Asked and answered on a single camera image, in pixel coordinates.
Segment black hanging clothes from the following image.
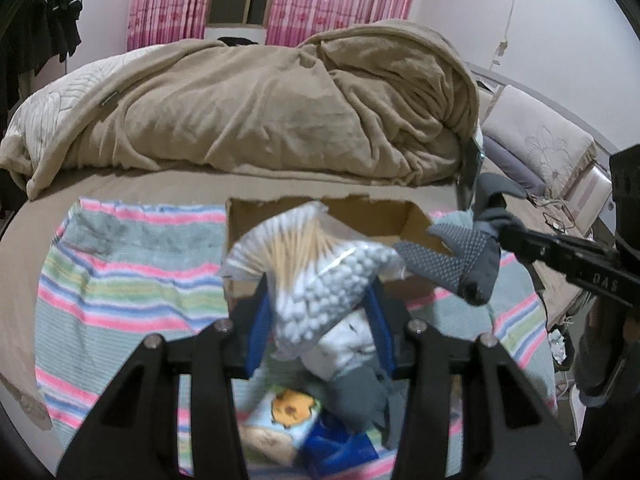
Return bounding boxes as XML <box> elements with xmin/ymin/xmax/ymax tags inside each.
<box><xmin>1</xmin><ymin>0</ymin><xmax>82</xmax><ymax>127</ymax></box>

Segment beige fleece blanket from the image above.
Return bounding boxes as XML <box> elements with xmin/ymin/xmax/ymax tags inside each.
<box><xmin>1</xmin><ymin>20</ymin><xmax>480</xmax><ymax>200</ymax></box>

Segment white quilted duvet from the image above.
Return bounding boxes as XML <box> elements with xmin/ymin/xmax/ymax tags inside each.
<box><xmin>4</xmin><ymin>44</ymin><xmax>160</xmax><ymax>145</ymax></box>

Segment white sock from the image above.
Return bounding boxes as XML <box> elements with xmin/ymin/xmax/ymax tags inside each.
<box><xmin>300</xmin><ymin>309</ymin><xmax>375</xmax><ymax>382</ymax></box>

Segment brown bed sheet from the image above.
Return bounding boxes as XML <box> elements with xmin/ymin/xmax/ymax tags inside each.
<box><xmin>0</xmin><ymin>167</ymin><xmax>597</xmax><ymax>430</ymax></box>

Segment dotted grey sock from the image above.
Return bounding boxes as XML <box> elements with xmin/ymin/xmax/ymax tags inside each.
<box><xmin>394</xmin><ymin>172</ymin><xmax>527</xmax><ymax>306</ymax></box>

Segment beige embroidered pillow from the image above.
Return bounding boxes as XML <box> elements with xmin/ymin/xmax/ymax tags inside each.
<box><xmin>482</xmin><ymin>86</ymin><xmax>597</xmax><ymax>198</ymax></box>

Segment left pink curtain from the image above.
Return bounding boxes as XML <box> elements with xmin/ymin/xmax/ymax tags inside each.
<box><xmin>126</xmin><ymin>0</ymin><xmax>209</xmax><ymax>51</ymax></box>

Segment cotton swab plastic bag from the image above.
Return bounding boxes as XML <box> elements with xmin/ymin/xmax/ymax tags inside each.
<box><xmin>220</xmin><ymin>202</ymin><xmax>405</xmax><ymax>361</ymax></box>

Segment striped colourful towel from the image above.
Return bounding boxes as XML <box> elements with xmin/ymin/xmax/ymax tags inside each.
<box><xmin>35</xmin><ymin>198</ymin><xmax>556</xmax><ymax>479</ymax></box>

